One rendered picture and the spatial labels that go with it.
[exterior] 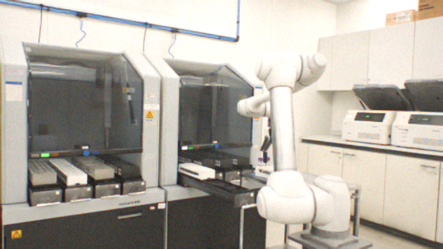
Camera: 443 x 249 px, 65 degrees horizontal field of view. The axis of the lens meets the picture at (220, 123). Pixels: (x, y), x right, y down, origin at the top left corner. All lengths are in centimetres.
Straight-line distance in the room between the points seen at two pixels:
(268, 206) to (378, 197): 272
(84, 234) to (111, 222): 15
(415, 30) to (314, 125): 164
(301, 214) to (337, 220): 16
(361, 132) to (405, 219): 97
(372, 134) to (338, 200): 256
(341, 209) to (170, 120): 119
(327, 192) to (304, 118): 323
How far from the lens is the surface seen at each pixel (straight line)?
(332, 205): 153
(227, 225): 252
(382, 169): 401
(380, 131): 399
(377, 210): 411
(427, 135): 379
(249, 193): 189
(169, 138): 225
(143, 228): 220
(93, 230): 210
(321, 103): 494
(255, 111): 207
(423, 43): 419
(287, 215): 147
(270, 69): 157
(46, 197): 199
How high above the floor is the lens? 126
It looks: 3 degrees down
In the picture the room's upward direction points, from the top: 2 degrees clockwise
